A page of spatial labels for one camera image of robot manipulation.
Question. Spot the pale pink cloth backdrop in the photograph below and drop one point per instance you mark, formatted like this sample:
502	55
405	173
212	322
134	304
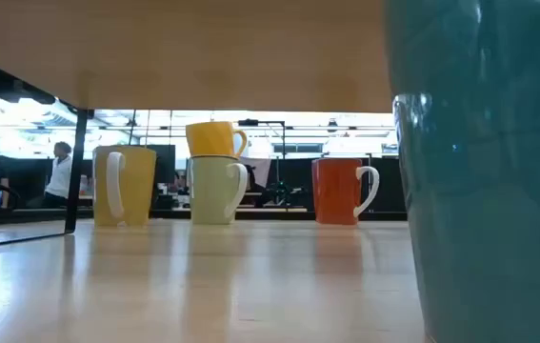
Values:
262	169

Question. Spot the background black robot arm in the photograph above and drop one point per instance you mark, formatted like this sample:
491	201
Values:
281	194

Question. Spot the yellow mug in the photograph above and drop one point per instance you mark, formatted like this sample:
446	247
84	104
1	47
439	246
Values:
210	138

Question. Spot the wooden shelf with black legs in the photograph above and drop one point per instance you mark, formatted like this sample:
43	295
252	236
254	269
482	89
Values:
179	57

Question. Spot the black table frame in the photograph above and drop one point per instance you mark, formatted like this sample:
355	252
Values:
279	215

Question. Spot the teal mug white interior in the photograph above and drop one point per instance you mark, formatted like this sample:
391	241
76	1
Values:
488	190

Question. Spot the background black rig frame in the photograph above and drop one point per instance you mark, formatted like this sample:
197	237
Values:
248	122

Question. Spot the black monitor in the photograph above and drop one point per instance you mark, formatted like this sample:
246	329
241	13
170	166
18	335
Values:
166	164

